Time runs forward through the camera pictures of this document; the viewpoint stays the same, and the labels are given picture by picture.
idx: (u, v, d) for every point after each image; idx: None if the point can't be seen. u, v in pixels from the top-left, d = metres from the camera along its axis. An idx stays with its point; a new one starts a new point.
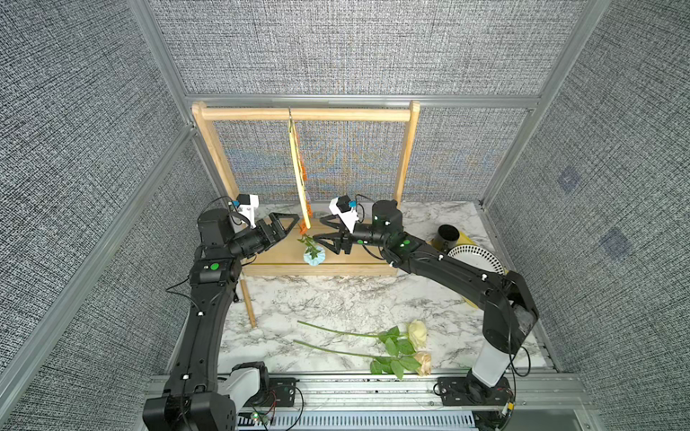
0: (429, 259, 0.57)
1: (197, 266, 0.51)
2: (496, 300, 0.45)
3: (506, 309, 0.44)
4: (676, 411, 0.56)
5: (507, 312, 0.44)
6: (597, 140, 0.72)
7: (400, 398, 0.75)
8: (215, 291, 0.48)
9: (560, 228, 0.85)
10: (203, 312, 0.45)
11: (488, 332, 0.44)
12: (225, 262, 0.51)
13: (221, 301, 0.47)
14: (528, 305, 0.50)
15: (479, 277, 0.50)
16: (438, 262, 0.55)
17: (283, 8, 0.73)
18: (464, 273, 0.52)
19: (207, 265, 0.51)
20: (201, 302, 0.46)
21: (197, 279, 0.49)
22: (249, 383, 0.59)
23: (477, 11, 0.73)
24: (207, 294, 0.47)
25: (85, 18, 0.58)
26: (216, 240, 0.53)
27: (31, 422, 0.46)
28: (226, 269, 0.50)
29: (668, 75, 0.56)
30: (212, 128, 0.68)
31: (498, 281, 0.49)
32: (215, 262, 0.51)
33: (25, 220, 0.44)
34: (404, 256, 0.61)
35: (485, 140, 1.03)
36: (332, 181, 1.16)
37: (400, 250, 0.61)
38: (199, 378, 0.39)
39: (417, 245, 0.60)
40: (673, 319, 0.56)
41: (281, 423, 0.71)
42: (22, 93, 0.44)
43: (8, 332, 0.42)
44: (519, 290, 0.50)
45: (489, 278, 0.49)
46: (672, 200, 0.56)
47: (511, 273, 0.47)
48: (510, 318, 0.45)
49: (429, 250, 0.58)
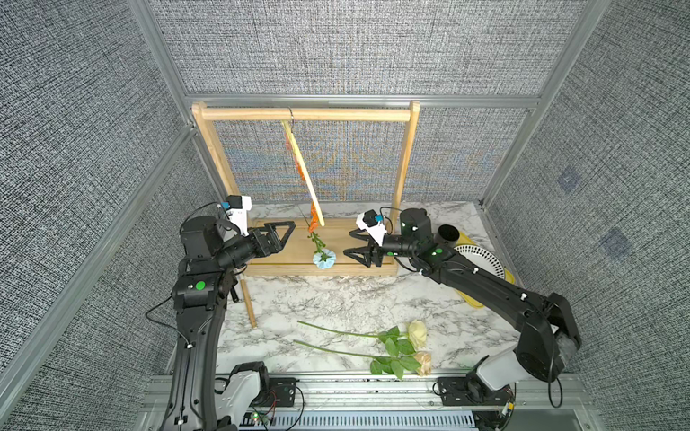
0: (462, 270, 0.54)
1: (181, 283, 0.45)
2: (535, 321, 0.43)
3: (546, 334, 0.41)
4: (676, 411, 0.56)
5: (549, 338, 0.41)
6: (597, 140, 0.72)
7: (400, 398, 0.75)
8: (203, 317, 0.43)
9: (560, 228, 0.85)
10: (191, 344, 0.41)
11: (522, 355, 0.48)
12: (213, 279, 0.45)
13: (211, 328, 0.43)
14: (570, 332, 0.46)
15: (517, 296, 0.47)
16: (473, 275, 0.53)
17: (283, 8, 0.73)
18: (499, 290, 0.49)
19: (192, 284, 0.45)
20: (190, 331, 0.42)
21: (182, 301, 0.44)
22: (249, 391, 0.59)
23: (477, 11, 0.73)
24: (195, 322, 0.42)
25: (85, 18, 0.58)
26: (202, 252, 0.47)
27: (31, 422, 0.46)
28: (215, 287, 0.45)
29: (668, 75, 0.56)
30: (212, 127, 0.68)
31: (540, 303, 0.45)
32: (201, 280, 0.45)
33: (24, 220, 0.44)
34: (437, 264, 0.58)
35: (485, 140, 1.03)
36: (332, 181, 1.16)
37: (431, 258, 0.59)
38: (195, 422, 0.37)
39: (450, 255, 0.58)
40: (673, 320, 0.56)
41: (282, 424, 0.71)
42: (22, 93, 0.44)
43: (8, 332, 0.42)
44: (561, 313, 0.47)
45: (529, 299, 0.46)
46: (672, 200, 0.56)
47: (554, 295, 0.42)
48: (551, 343, 0.42)
49: (462, 262, 0.56)
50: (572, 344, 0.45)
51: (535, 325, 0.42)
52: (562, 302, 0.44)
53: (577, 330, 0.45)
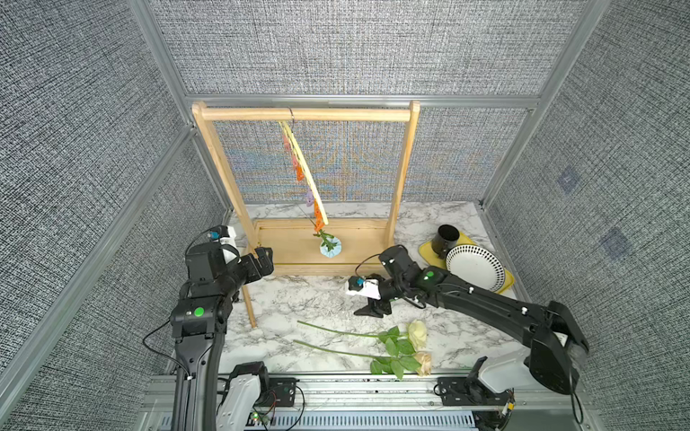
0: (458, 293, 0.53)
1: (180, 308, 0.44)
2: (544, 338, 0.42)
3: (556, 347, 0.41)
4: (676, 411, 0.56)
5: (559, 353, 0.41)
6: (597, 140, 0.72)
7: (400, 398, 0.75)
8: (202, 346, 0.42)
9: (560, 228, 0.85)
10: (191, 375, 0.40)
11: (536, 373, 0.47)
12: (211, 305, 0.44)
13: (210, 357, 0.42)
14: (576, 337, 0.46)
15: (519, 312, 0.46)
16: (471, 295, 0.52)
17: (283, 8, 0.73)
18: (500, 308, 0.48)
19: (190, 310, 0.44)
20: (189, 361, 0.41)
21: (181, 328, 0.43)
22: (248, 401, 0.58)
23: (477, 11, 0.73)
24: (195, 351, 0.42)
25: (85, 18, 0.58)
26: (205, 274, 0.48)
27: (31, 422, 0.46)
28: (214, 312, 0.44)
29: (668, 75, 0.56)
30: (212, 128, 0.68)
31: (539, 313, 0.45)
32: (199, 306, 0.44)
33: (25, 220, 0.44)
34: (431, 288, 0.56)
35: (485, 140, 1.03)
36: (332, 181, 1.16)
37: (425, 283, 0.57)
38: None
39: (442, 276, 0.58)
40: (673, 320, 0.56)
41: (282, 424, 0.71)
42: (22, 93, 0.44)
43: (8, 332, 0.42)
44: (563, 320, 0.46)
45: (531, 312, 0.46)
46: (672, 200, 0.56)
47: (553, 304, 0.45)
48: (561, 356, 0.41)
49: (456, 283, 0.55)
50: (582, 352, 0.45)
51: (543, 341, 0.41)
52: (561, 310, 0.44)
53: (582, 334, 0.45)
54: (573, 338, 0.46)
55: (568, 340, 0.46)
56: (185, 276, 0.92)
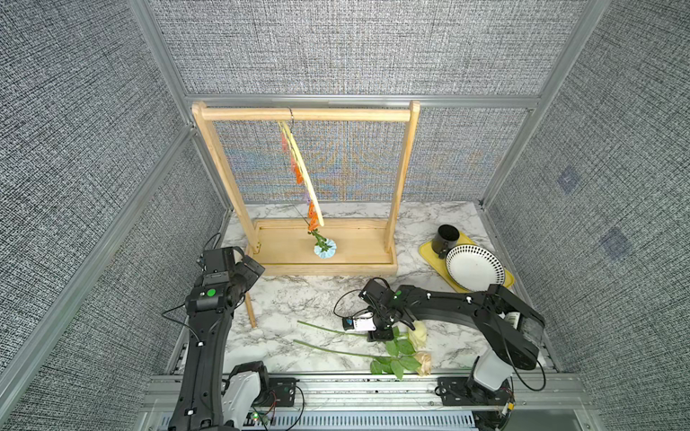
0: (420, 301, 0.59)
1: (193, 291, 0.50)
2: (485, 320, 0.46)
3: (495, 322, 0.45)
4: (676, 411, 0.56)
5: (501, 327, 0.45)
6: (597, 140, 0.72)
7: (400, 398, 0.75)
8: (214, 319, 0.47)
9: (560, 228, 0.85)
10: (203, 342, 0.45)
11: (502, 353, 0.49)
12: (223, 288, 0.51)
13: (220, 328, 0.47)
14: (524, 312, 0.49)
15: (466, 302, 0.51)
16: (429, 301, 0.57)
17: (283, 8, 0.73)
18: (452, 305, 0.53)
19: (204, 291, 0.50)
20: (200, 331, 0.46)
21: (194, 306, 0.49)
22: (248, 396, 0.57)
23: (477, 11, 0.73)
24: (207, 323, 0.47)
25: (85, 18, 0.58)
26: (216, 266, 0.56)
27: (31, 422, 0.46)
28: (224, 293, 0.50)
29: (668, 75, 0.56)
30: (212, 128, 0.68)
31: (482, 299, 0.50)
32: (212, 288, 0.51)
33: (24, 220, 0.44)
34: (398, 304, 0.63)
35: (485, 140, 1.03)
36: (332, 181, 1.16)
37: (394, 301, 0.64)
38: (205, 412, 0.39)
39: (408, 292, 0.63)
40: (673, 320, 0.56)
41: (282, 424, 0.71)
42: (22, 93, 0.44)
43: (8, 332, 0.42)
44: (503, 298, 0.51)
45: (474, 300, 0.51)
46: (672, 200, 0.56)
47: (491, 289, 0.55)
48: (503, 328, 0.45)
49: (418, 293, 0.61)
50: (537, 323, 0.47)
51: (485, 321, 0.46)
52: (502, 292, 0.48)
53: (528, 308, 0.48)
54: (521, 314, 0.49)
55: (520, 317, 0.49)
56: (185, 276, 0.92)
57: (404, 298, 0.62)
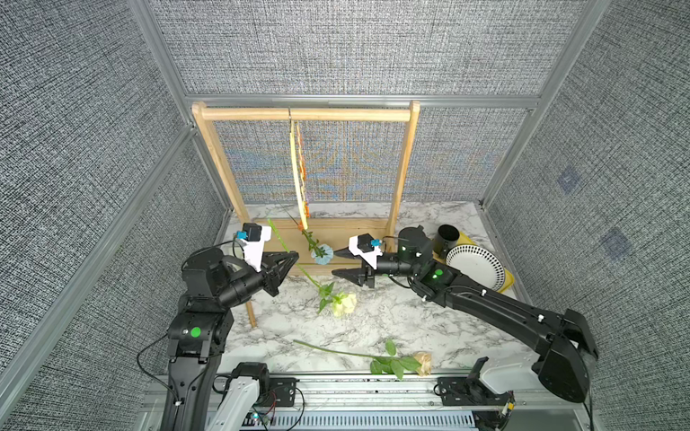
0: (470, 294, 0.51)
1: (178, 323, 0.42)
2: (561, 347, 0.41)
3: (574, 357, 0.39)
4: (676, 411, 0.56)
5: (575, 363, 0.39)
6: (597, 140, 0.72)
7: (400, 398, 0.75)
8: (194, 371, 0.40)
9: (560, 228, 0.85)
10: (181, 400, 0.39)
11: (544, 378, 0.46)
12: (208, 325, 0.42)
13: (201, 382, 0.40)
14: (588, 346, 0.45)
15: (535, 318, 0.45)
16: (482, 299, 0.50)
17: (283, 8, 0.73)
18: (515, 313, 0.46)
19: (188, 328, 0.42)
20: (179, 385, 0.39)
21: (177, 345, 0.41)
22: (243, 409, 0.58)
23: (477, 11, 0.73)
24: (187, 374, 0.40)
25: (85, 18, 0.58)
26: (203, 292, 0.44)
27: (31, 422, 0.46)
28: (210, 334, 0.41)
29: (668, 75, 0.56)
30: (212, 128, 0.68)
31: (555, 321, 0.44)
32: (197, 326, 0.42)
33: (24, 220, 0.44)
34: (439, 288, 0.55)
35: (485, 140, 1.03)
36: (332, 181, 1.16)
37: (435, 282, 0.55)
38: None
39: (450, 276, 0.55)
40: (673, 320, 0.56)
41: (283, 424, 0.71)
42: (22, 93, 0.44)
43: (8, 332, 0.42)
44: (579, 327, 0.45)
45: (546, 321, 0.44)
46: (672, 200, 0.56)
47: (570, 313, 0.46)
48: (579, 366, 0.40)
49: (467, 285, 0.52)
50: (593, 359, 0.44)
51: (560, 351, 0.40)
52: (578, 319, 0.43)
53: (595, 344, 0.43)
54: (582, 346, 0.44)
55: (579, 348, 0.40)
56: None
57: (447, 283, 0.54)
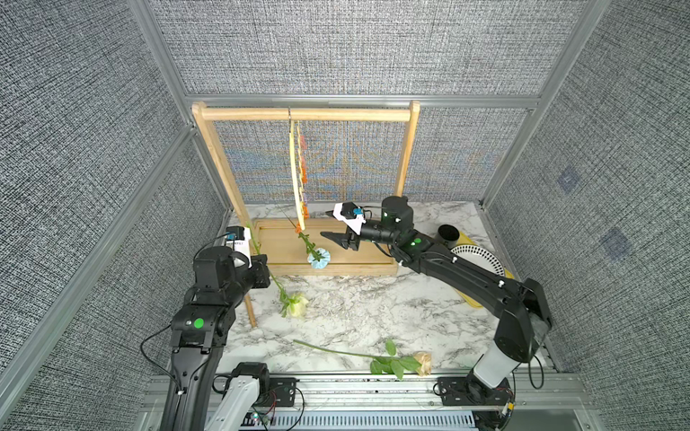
0: (441, 259, 0.55)
1: (181, 314, 0.43)
2: (514, 309, 0.44)
3: (524, 319, 0.43)
4: (675, 411, 0.56)
5: (526, 324, 0.43)
6: (597, 140, 0.72)
7: (400, 398, 0.75)
8: (197, 360, 0.40)
9: (560, 228, 0.85)
10: (182, 390, 0.39)
11: (499, 339, 0.50)
12: (211, 317, 0.43)
13: (204, 372, 0.40)
14: (544, 314, 0.48)
15: (496, 283, 0.48)
16: (453, 266, 0.53)
17: (283, 8, 0.73)
18: (478, 278, 0.50)
19: (191, 320, 0.42)
20: (181, 376, 0.40)
21: (181, 335, 0.42)
22: (243, 407, 0.57)
23: (477, 11, 0.73)
24: (190, 364, 0.40)
25: (85, 18, 0.58)
26: (211, 283, 0.46)
27: (31, 422, 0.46)
28: (212, 327, 0.42)
29: (668, 75, 0.56)
30: (212, 128, 0.68)
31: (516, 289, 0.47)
32: (199, 318, 0.42)
33: (24, 220, 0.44)
34: (416, 254, 0.58)
35: (485, 140, 1.03)
36: (332, 181, 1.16)
37: (412, 250, 0.58)
38: None
39: (429, 244, 0.58)
40: (673, 319, 0.56)
41: (282, 424, 0.71)
42: (22, 93, 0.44)
43: (8, 332, 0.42)
44: (535, 296, 0.49)
45: (506, 285, 0.47)
46: (672, 200, 0.56)
47: (530, 281, 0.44)
48: (527, 327, 0.44)
49: (441, 252, 0.55)
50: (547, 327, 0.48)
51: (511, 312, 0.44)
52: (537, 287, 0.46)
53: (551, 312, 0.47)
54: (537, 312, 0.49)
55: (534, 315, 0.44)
56: (185, 275, 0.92)
57: (424, 250, 0.57)
